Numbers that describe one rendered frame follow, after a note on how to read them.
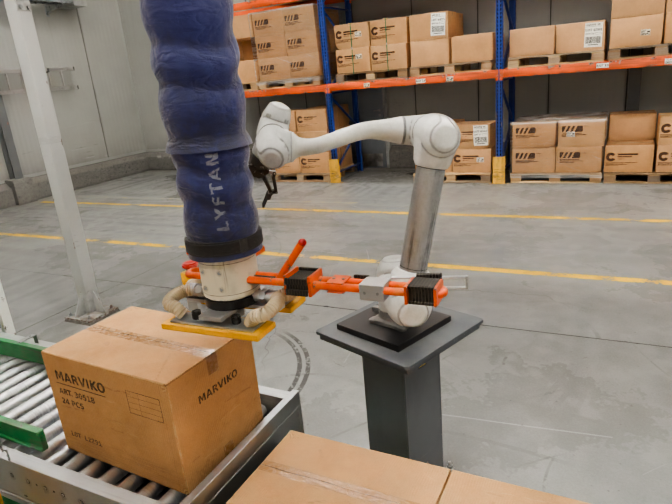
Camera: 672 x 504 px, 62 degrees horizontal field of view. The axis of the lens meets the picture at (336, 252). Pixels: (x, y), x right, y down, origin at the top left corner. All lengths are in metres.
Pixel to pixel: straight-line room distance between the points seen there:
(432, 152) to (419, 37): 6.97
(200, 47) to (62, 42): 11.32
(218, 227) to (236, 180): 0.14
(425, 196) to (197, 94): 0.85
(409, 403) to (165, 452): 0.98
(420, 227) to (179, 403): 0.97
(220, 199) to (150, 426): 0.77
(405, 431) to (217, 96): 1.54
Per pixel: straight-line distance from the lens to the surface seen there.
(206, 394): 1.88
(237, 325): 1.61
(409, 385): 2.31
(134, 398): 1.88
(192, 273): 1.75
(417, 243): 1.97
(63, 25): 12.88
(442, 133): 1.86
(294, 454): 2.02
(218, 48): 1.52
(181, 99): 1.51
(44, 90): 4.83
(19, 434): 2.47
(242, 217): 1.57
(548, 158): 8.47
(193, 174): 1.54
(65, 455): 2.36
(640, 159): 8.49
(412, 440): 2.46
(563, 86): 9.71
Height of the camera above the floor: 1.77
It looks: 18 degrees down
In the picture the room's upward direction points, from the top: 5 degrees counter-clockwise
